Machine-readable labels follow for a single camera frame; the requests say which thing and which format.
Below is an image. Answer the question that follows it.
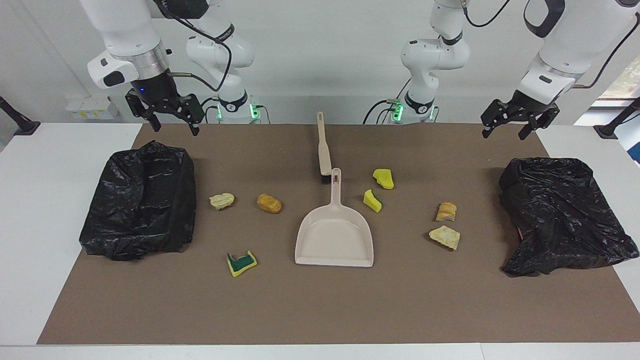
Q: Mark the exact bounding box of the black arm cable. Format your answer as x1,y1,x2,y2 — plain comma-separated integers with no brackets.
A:
462,0,640,91
152,0,235,93

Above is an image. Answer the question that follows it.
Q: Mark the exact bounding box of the notched green yellow sponge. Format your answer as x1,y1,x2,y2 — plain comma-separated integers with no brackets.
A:
226,250,258,278

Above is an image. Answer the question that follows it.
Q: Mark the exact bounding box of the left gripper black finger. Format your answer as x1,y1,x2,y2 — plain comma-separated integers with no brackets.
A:
518,104,561,141
481,100,516,140

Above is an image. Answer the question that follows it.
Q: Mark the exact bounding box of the white wall socket box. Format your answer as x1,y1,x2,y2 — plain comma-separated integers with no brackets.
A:
65,96,121,121

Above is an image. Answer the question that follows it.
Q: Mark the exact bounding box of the black plastic trash bag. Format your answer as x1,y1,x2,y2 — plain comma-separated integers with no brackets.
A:
79,140,197,262
498,157,640,278

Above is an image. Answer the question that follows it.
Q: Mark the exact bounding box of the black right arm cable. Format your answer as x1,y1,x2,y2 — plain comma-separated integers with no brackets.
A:
152,0,235,93

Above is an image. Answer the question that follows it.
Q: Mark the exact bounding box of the pale toast piece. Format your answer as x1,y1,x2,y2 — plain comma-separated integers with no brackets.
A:
428,225,461,251

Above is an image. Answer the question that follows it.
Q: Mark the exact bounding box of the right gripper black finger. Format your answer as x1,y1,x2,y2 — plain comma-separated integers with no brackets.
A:
125,89,162,133
172,94,206,137

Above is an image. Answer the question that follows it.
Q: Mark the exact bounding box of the beige brush with black bristles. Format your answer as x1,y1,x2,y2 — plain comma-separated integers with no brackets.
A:
317,111,333,184

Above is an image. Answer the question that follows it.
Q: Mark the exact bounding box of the black left base cable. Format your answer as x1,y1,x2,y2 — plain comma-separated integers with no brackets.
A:
362,97,401,125

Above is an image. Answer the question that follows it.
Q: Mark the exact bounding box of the plain yellow sponge piece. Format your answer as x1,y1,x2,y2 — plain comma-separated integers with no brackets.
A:
372,168,395,190

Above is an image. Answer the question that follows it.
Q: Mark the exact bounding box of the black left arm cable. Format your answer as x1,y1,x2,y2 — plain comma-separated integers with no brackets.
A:
462,0,640,91

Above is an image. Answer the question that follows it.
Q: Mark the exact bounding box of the bright window with frame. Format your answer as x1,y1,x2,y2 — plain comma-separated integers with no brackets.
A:
574,55,640,127

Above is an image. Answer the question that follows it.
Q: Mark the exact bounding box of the striped orange bread piece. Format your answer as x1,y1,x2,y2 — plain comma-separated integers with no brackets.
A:
435,201,458,222

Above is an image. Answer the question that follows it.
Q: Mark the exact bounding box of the black base cable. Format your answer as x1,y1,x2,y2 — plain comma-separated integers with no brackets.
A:
362,97,401,125
194,96,222,125

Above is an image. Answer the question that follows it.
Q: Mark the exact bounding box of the brown table mat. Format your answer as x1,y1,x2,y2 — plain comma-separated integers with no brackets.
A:
37,123,640,346

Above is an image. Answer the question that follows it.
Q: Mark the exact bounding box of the small yellow green sponge wedge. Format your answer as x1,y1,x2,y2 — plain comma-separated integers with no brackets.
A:
363,189,383,214

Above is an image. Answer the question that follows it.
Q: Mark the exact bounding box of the beige plastic dustpan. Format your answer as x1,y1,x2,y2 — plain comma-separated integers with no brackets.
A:
294,168,375,268

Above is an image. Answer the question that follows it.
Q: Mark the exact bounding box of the brown bun piece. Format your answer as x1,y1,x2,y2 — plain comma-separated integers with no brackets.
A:
256,193,283,214

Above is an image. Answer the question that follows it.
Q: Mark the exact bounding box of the pale yellow bread piece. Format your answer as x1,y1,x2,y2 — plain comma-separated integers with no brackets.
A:
209,192,236,211

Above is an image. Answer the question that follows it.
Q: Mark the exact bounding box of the black right base cable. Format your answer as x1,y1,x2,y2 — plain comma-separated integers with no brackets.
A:
194,96,222,125

